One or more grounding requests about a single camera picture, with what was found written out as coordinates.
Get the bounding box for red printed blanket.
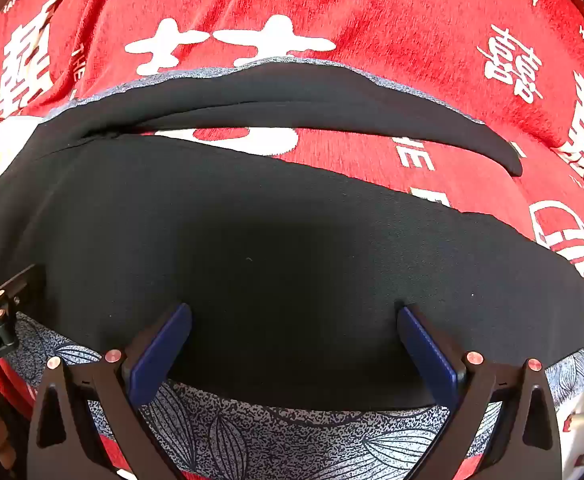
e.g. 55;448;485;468
0;0;584;480

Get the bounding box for white red patterned cloth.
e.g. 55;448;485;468
554;355;584;468

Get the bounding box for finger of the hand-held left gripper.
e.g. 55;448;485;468
0;263;48;332

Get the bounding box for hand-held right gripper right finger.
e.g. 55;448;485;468
396;303;563;480

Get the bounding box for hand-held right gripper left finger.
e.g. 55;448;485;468
26;302;193;480

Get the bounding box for black pants with patterned lining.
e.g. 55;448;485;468
0;56;584;480

